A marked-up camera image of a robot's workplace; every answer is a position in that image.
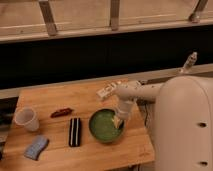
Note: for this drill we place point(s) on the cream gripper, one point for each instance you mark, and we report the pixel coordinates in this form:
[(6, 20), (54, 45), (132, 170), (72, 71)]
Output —
[(123, 111)]

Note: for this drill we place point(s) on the green ceramic bowl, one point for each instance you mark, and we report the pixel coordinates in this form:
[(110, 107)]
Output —
[(102, 128)]

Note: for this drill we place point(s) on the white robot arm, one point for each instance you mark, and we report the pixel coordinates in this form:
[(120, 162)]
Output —
[(183, 120)]

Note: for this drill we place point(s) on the white tube box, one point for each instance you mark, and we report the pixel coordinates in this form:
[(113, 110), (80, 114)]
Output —
[(107, 91)]

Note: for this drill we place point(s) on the black striped case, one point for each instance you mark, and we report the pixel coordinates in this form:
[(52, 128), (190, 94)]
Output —
[(75, 132)]

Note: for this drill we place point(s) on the wooden table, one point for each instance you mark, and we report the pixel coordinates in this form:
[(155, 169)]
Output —
[(133, 147)]

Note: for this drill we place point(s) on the red chili pepper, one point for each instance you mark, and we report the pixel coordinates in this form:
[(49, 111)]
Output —
[(61, 112)]

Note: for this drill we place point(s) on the blue sponge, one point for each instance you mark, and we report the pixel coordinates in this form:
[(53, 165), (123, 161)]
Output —
[(36, 147)]

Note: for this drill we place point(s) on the white plastic cup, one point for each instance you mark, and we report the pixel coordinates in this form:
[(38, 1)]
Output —
[(27, 118)]

